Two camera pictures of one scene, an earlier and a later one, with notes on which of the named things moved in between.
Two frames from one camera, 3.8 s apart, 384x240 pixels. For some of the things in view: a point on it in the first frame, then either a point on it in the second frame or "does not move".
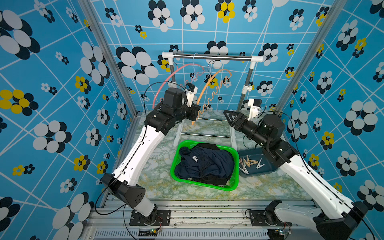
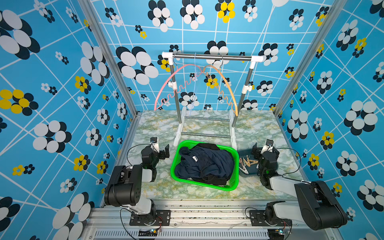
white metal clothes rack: [251, 59] does not move
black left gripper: [192, 109] -> [161, 153]
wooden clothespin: [255, 162] does not move
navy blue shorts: [198, 162] does not move
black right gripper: [241, 121] -> [257, 151]
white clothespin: [245, 171] does not move
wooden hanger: [194, 115] -> [233, 88]
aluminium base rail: [207, 219] does not move
